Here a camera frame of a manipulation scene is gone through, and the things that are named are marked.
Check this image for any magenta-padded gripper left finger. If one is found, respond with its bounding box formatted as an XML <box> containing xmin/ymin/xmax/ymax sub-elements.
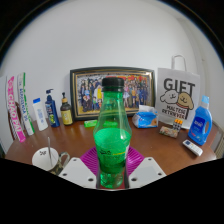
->
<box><xmin>58</xmin><ymin>146</ymin><xmax>101</xmax><ymax>190</ymax></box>

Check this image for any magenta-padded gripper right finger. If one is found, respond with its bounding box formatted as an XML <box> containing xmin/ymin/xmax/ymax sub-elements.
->
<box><xmin>124</xmin><ymin>146</ymin><xmax>167</xmax><ymax>190</ymax></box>

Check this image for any green plastic drink bottle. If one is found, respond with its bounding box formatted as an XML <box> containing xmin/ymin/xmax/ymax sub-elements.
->
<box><xmin>92</xmin><ymin>76</ymin><xmax>133</xmax><ymax>190</ymax></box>

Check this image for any white spoon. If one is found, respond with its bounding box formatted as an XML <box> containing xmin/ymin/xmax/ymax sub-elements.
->
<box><xmin>46</xmin><ymin>136</ymin><xmax>54</xmax><ymax>168</ymax></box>

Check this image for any small patterned snack packet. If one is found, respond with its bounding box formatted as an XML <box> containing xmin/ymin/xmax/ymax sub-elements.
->
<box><xmin>158</xmin><ymin>125</ymin><xmax>180</xmax><ymax>139</ymax></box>

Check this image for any small green packet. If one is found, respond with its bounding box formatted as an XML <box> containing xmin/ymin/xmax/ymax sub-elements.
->
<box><xmin>83</xmin><ymin>119</ymin><xmax>98</xmax><ymax>128</ymax></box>

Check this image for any white remote control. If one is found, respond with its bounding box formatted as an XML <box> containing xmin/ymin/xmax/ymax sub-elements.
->
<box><xmin>182</xmin><ymin>139</ymin><xmax>204</xmax><ymax>157</ymax></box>

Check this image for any blue tissue pack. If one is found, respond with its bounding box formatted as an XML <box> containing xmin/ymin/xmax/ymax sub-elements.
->
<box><xmin>131</xmin><ymin>104</ymin><xmax>160</xmax><ymax>129</ymax></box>

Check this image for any amber bottle with yellow label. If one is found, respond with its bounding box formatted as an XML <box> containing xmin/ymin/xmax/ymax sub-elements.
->
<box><xmin>59</xmin><ymin>92</ymin><xmax>74</xmax><ymax>127</ymax></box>

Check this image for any dark blue pump bottle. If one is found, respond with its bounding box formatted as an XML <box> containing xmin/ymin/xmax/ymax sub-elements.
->
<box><xmin>44</xmin><ymin>88</ymin><xmax>61</xmax><ymax>129</ymax></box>

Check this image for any white bottle with blue cap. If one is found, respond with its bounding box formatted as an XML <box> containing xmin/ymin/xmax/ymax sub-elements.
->
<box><xmin>32</xmin><ymin>97</ymin><xmax>49</xmax><ymax>132</ymax></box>

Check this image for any blue detergent bottle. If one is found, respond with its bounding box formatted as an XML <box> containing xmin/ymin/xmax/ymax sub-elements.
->
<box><xmin>187</xmin><ymin>95</ymin><xmax>214</xmax><ymax>147</ymax></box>

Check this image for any framed group photo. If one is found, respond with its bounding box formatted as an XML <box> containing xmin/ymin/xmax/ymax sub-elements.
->
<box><xmin>69</xmin><ymin>66</ymin><xmax>156</xmax><ymax>122</ymax></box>

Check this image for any white paper gift bag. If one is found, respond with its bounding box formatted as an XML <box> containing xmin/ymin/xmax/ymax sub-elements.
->
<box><xmin>154</xmin><ymin>54</ymin><xmax>202</xmax><ymax>130</ymax></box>

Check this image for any white and green tube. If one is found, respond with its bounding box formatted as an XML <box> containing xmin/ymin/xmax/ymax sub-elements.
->
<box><xmin>17</xmin><ymin>72</ymin><xmax>36</xmax><ymax>137</ymax></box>

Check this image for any pink and white tube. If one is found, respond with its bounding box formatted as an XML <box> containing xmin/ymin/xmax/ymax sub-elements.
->
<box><xmin>6</xmin><ymin>75</ymin><xmax>27</xmax><ymax>144</ymax></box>

